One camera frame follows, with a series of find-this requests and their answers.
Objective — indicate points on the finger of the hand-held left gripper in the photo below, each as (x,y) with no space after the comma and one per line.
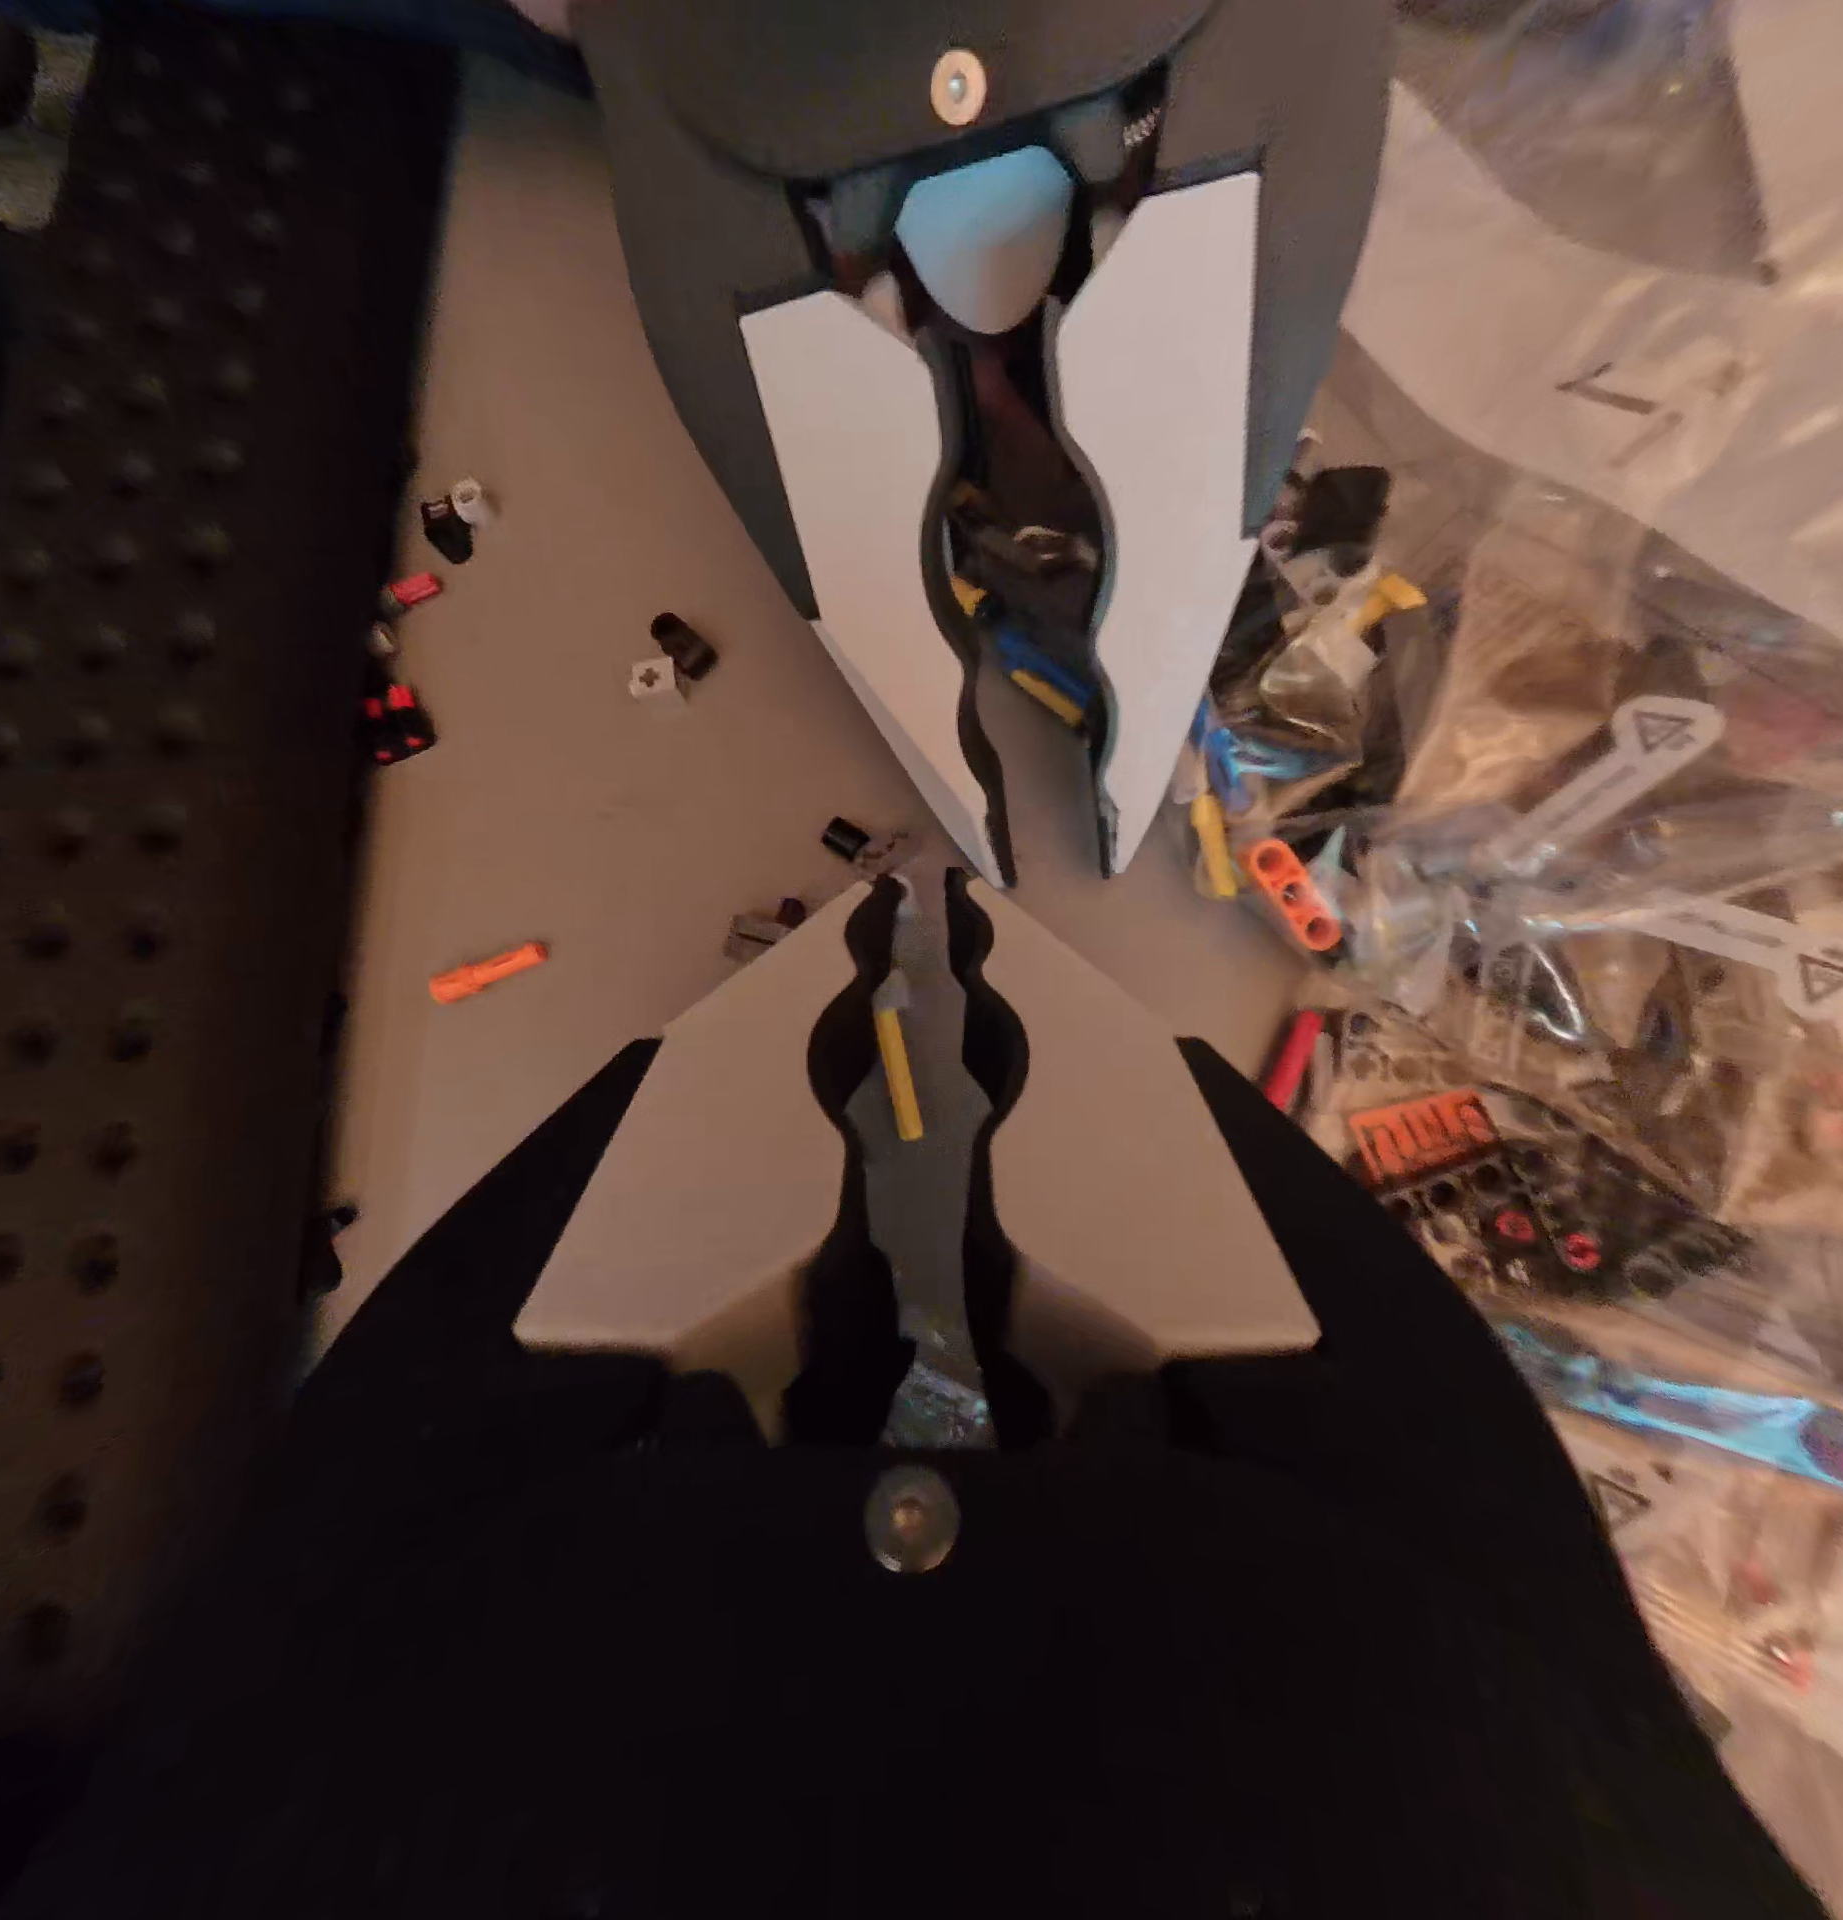
(1178,452)
(847,497)

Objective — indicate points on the black perforated pad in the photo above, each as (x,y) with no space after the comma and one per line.
(142,752)

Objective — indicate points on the black lego connector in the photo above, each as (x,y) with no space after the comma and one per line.
(684,641)

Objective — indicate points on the black lego piece, red pins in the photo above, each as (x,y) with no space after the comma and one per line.
(397,728)

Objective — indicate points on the orange lego beam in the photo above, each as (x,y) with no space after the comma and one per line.
(1294,896)

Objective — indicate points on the pile of clear lego bags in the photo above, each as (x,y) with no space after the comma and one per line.
(1612,900)

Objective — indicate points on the small light grey lego cube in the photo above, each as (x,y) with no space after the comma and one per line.
(657,682)

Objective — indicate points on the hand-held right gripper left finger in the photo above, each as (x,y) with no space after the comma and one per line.
(683,1202)

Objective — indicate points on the red lego pin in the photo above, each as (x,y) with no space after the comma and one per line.
(413,593)

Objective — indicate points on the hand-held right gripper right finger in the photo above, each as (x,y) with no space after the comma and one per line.
(1147,1202)

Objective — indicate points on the orange lego pin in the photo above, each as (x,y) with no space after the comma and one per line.
(488,971)

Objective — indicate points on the black connector with white pin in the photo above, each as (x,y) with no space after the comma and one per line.
(453,518)

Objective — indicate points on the small black clip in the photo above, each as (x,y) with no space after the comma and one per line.
(328,1247)

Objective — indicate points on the light grey lego pin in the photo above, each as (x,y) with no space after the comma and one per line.
(899,923)

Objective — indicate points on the small black lego bush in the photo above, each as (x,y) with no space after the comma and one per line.
(847,840)

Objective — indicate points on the small grey lego assembly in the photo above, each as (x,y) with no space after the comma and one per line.
(900,1073)

